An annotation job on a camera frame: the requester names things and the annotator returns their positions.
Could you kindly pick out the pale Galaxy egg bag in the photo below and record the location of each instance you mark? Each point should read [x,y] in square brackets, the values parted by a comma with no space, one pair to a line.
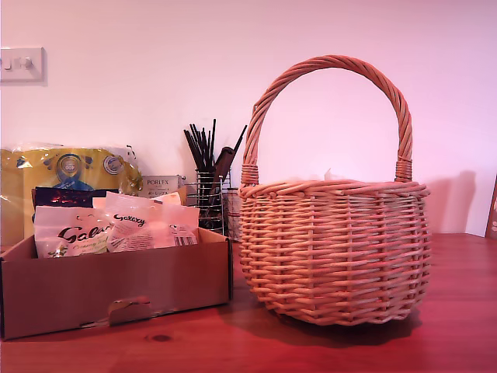
[132,235]

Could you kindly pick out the white Galaxy creamy truffle bag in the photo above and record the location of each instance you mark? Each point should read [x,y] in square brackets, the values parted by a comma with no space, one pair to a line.
[66,233]

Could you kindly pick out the blue Terry's orange eggs bag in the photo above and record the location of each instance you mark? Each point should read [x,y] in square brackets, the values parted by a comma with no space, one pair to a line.
[58,196]

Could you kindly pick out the white Porlex box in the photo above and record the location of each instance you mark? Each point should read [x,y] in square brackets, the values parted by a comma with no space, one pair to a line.
[159,182]

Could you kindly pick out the brown cardboard box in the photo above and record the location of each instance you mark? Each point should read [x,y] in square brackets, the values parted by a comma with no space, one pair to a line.
[116,279]

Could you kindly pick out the white labelled tin can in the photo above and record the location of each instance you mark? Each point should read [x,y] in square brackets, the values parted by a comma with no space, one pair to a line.
[233,213]

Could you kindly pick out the dark brown wooden spatula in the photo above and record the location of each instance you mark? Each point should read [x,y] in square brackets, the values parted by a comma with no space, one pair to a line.
[223,159]

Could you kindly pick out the black chopstick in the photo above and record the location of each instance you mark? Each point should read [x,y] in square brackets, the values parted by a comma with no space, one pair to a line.
[198,145]
[206,147]
[240,136]
[213,140]
[193,149]

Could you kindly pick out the yellow kitchen towel pack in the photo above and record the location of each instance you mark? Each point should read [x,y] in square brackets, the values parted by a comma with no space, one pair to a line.
[23,182]

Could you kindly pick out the brown wooden picture frame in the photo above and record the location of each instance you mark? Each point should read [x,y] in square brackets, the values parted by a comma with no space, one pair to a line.
[493,217]

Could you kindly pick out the white light switch plate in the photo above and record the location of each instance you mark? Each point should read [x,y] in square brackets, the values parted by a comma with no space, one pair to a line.
[21,64]

